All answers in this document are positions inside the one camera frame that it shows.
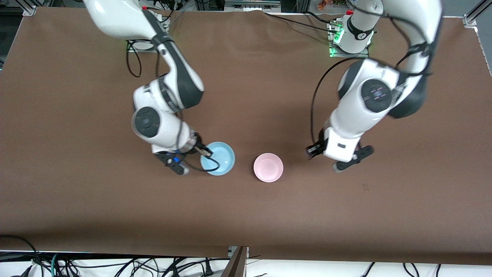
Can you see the blue bowl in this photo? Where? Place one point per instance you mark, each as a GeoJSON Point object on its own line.
{"type": "Point", "coordinates": [223, 159]}

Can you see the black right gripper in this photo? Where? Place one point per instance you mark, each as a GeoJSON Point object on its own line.
{"type": "Point", "coordinates": [196, 143]}

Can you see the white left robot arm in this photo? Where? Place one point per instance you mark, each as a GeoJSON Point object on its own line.
{"type": "Point", "coordinates": [353, 115]}

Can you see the aluminium frame corner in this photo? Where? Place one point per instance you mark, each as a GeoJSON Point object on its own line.
{"type": "Point", "coordinates": [30, 10]}
{"type": "Point", "coordinates": [469, 20]}

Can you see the black plug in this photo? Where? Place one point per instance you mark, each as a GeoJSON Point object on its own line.
{"type": "Point", "coordinates": [208, 269]}

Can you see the aluminium profile bar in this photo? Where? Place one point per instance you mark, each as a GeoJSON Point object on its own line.
{"type": "Point", "coordinates": [251, 7]}

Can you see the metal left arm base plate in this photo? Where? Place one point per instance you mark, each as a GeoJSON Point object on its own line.
{"type": "Point", "coordinates": [349, 55]}

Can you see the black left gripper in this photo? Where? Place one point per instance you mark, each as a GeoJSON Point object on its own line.
{"type": "Point", "coordinates": [317, 148]}

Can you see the brown table cover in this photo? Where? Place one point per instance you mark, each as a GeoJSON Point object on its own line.
{"type": "Point", "coordinates": [246, 96]}

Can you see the metal post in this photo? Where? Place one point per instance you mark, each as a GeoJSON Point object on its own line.
{"type": "Point", "coordinates": [236, 265]}

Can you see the orange small object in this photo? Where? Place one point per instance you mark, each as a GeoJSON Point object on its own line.
{"type": "Point", "coordinates": [322, 4]}

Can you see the pink bowl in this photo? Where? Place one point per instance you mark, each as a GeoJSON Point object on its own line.
{"type": "Point", "coordinates": [268, 167]}

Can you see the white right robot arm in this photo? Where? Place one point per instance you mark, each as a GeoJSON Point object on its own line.
{"type": "Point", "coordinates": [115, 15]}

